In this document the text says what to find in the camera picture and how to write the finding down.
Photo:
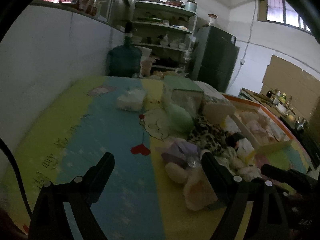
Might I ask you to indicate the white fluffy cloth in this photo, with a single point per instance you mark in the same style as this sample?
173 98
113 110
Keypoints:
236 166

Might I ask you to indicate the white tissue pack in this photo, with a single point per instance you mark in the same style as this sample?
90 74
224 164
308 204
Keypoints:
132 100

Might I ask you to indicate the cream plush toy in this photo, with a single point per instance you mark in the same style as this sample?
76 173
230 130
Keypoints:
197 191

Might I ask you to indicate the brown cardboard sheet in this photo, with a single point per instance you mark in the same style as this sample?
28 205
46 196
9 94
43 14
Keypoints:
296 83

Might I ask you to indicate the teal pot on shelf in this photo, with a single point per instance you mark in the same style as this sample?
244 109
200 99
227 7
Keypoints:
190 5

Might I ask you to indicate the barred window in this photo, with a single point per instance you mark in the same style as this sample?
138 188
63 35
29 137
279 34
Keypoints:
280 12

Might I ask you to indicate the purple soft cloth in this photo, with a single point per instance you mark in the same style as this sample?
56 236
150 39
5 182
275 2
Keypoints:
182 153

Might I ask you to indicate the green soft bag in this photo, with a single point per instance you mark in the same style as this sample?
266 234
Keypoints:
180 120

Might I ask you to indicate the metal storage shelf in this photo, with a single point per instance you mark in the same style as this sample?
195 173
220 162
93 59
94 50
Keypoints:
167 28

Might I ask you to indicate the white foam box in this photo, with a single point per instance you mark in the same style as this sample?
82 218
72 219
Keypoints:
215 107

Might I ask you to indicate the leopard print cloth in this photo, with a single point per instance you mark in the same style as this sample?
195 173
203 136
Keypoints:
207 136

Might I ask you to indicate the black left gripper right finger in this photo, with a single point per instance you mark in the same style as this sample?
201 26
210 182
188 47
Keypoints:
240 198

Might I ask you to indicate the jar atop refrigerator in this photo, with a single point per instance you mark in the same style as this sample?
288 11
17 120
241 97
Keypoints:
212 19

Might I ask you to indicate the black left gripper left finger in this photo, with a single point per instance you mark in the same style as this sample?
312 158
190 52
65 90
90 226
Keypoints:
49 219

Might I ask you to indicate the green lidded clear box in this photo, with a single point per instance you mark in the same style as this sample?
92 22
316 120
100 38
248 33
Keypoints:
183 92

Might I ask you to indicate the kitchen counter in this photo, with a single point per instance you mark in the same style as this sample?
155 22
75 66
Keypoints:
287 116

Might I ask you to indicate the black refrigerator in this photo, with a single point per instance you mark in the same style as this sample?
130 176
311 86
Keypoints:
214 57

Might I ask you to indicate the orange rimmed cardboard box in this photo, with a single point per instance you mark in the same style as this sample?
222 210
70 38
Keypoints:
263 129

